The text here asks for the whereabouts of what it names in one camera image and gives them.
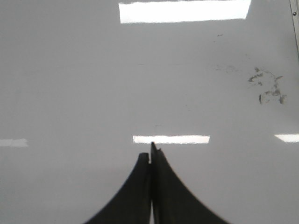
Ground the white glossy whiteboard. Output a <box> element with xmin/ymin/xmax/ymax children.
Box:
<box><xmin>0</xmin><ymin>0</ymin><xmax>299</xmax><ymax>224</ymax></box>

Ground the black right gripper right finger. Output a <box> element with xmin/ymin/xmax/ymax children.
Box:
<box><xmin>151</xmin><ymin>142</ymin><xmax>227</xmax><ymax>224</ymax></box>

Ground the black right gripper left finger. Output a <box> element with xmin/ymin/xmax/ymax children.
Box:
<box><xmin>86</xmin><ymin>153</ymin><xmax>151</xmax><ymax>224</ymax></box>

